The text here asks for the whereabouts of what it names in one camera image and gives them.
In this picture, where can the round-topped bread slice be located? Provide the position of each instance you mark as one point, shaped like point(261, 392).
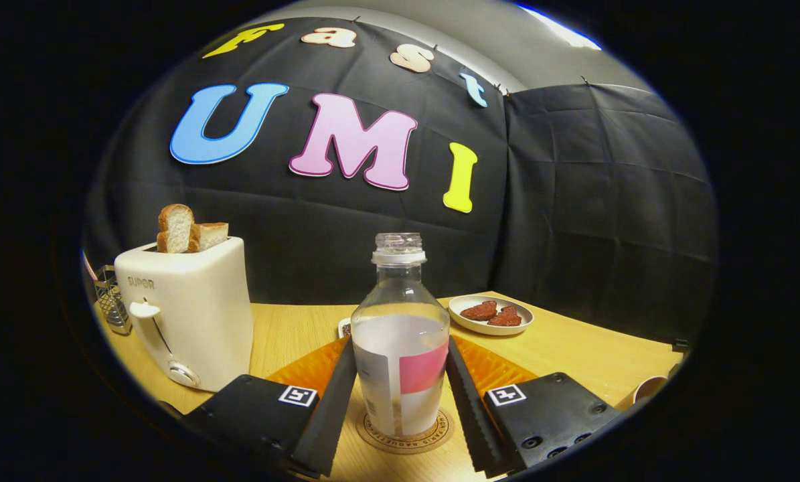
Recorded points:
point(174, 227)

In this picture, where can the red meat piece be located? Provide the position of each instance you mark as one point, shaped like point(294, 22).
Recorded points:
point(478, 310)
point(507, 317)

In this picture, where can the clear plastic juice bottle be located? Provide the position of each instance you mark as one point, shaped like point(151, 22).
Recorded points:
point(400, 348)

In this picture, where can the flat-topped bread slice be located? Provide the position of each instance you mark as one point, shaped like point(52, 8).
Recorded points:
point(210, 235)

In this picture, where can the round wooden coaster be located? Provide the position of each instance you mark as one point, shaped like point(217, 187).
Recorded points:
point(406, 445)

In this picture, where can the black backdrop cloth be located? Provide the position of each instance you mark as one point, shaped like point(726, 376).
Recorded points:
point(574, 201)

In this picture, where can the white toaster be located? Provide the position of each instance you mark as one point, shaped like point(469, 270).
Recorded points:
point(199, 314)

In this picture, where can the white round plate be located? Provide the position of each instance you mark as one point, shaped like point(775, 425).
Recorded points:
point(480, 328)

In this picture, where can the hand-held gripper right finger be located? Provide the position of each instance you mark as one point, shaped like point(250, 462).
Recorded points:
point(470, 415)

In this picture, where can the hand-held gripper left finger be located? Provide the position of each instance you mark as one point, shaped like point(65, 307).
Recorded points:
point(333, 415)

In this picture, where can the wooden table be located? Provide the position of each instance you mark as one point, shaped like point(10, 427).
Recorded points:
point(292, 335)

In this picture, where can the white divided condiment dish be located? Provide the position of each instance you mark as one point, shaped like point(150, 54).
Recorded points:
point(344, 328)

